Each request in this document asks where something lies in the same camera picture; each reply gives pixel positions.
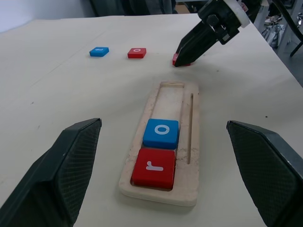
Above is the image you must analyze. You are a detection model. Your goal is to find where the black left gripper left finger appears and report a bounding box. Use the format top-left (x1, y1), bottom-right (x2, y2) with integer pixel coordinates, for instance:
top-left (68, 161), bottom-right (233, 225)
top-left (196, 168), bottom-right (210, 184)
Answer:
top-left (0, 117), bottom-right (103, 227)

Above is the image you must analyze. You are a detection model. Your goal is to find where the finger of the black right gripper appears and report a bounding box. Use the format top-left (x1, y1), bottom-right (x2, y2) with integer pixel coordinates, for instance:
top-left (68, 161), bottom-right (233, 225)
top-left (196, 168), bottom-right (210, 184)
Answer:
top-left (174, 27), bottom-right (221, 68)
top-left (175, 21), bottom-right (209, 58)

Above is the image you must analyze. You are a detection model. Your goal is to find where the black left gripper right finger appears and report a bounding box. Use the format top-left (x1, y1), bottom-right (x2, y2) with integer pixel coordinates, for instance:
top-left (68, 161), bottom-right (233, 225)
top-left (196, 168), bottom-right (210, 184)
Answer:
top-left (226, 120), bottom-right (303, 227)

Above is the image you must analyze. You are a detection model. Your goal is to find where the red letter b block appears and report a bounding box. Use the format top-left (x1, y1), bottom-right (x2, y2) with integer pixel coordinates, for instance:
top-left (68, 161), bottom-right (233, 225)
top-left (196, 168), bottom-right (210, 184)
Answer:
top-left (172, 52), bottom-right (192, 67)

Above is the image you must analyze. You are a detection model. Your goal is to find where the red letter o block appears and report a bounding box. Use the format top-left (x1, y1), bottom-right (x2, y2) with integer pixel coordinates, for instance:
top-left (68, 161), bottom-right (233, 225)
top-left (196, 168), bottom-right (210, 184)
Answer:
top-left (127, 47), bottom-right (147, 59)

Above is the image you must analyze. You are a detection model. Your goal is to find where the blue letter t block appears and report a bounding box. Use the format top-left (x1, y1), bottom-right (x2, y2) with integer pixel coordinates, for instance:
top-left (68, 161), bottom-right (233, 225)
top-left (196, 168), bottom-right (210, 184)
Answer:
top-left (89, 46), bottom-right (110, 58)

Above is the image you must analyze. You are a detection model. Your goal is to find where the wooden letter tray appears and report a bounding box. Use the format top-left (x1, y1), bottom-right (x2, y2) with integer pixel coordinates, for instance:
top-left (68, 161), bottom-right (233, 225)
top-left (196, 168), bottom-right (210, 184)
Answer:
top-left (118, 81), bottom-right (200, 207)

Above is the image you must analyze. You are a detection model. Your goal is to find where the blue letter o block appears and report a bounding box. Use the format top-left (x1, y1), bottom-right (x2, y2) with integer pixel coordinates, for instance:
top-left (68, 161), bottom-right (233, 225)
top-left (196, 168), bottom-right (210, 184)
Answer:
top-left (143, 118), bottom-right (180, 150)

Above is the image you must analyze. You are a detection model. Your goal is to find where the red letter r block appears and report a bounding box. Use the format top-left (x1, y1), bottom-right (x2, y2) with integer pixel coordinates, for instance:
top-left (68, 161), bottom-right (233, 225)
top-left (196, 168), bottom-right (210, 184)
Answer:
top-left (131, 148), bottom-right (176, 189)

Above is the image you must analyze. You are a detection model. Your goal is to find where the shiny silver bag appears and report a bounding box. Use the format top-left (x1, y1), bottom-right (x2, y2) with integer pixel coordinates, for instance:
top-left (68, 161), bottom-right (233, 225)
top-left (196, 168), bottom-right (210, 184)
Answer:
top-left (261, 23), bottom-right (286, 49)

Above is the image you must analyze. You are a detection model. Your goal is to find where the thin black metal stand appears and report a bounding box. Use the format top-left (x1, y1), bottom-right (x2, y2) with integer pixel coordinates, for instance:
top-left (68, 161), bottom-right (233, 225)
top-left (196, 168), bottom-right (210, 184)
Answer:
top-left (290, 39), bottom-right (303, 57)

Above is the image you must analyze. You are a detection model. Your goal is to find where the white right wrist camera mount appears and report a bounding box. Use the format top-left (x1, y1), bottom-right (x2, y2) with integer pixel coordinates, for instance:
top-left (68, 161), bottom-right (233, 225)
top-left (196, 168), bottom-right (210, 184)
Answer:
top-left (223, 0), bottom-right (250, 29)

